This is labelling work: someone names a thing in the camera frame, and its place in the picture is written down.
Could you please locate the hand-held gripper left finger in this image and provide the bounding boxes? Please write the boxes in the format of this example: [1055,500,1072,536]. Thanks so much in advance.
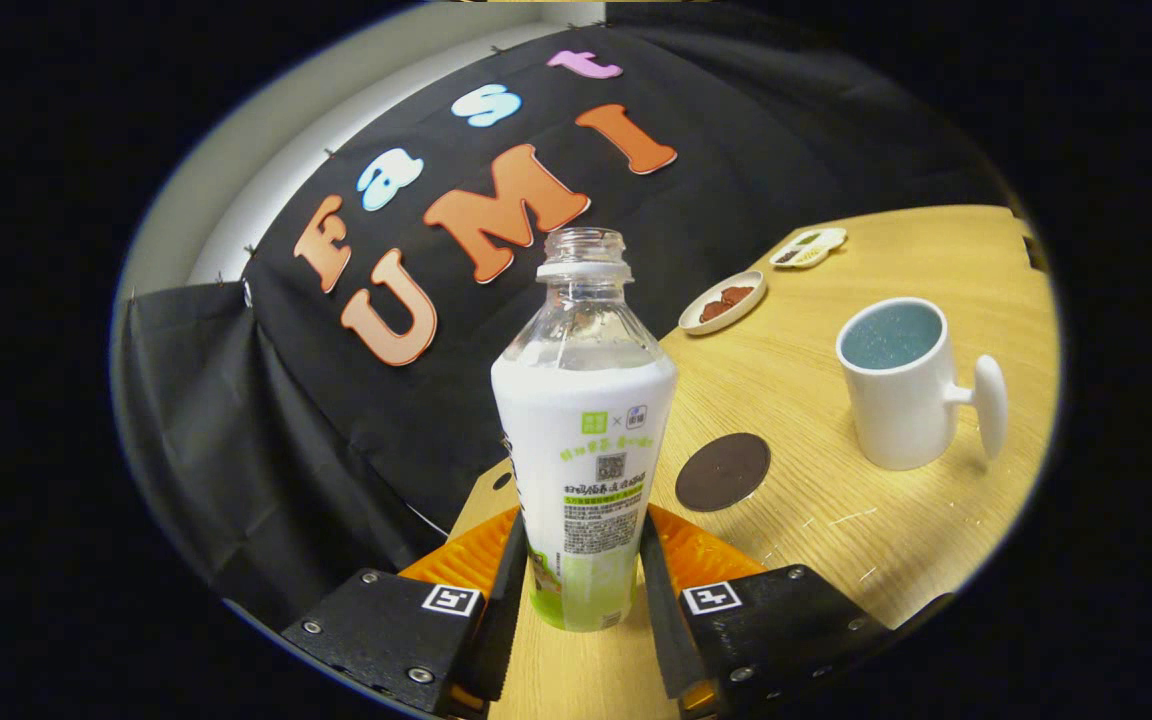
[281,505,529,719]

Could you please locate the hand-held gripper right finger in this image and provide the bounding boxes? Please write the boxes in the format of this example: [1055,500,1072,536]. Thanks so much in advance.
[639,505,897,719]

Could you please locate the dark brown round coaster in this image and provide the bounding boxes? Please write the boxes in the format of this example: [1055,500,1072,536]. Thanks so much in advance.
[675,432,772,513]

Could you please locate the clear juice bottle white label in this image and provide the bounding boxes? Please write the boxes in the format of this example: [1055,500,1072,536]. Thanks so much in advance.
[491,227,679,633]

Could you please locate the white cup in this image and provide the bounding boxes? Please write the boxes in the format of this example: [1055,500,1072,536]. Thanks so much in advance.
[835,297,1009,472]

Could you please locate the wooden table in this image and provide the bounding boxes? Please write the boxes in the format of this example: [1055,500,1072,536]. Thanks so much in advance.
[446,205,1062,720]

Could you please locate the black backdrop cloth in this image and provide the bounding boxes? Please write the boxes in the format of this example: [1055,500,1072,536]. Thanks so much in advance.
[111,5,1017,631]

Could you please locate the white round plate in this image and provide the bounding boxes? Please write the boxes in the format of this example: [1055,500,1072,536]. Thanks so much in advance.
[678,270,768,336]

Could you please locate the brown food pieces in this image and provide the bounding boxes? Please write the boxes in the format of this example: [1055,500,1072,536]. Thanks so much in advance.
[699,285,757,323]

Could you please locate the white divided dish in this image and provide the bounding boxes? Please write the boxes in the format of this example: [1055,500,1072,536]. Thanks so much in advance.
[769,227,849,270]

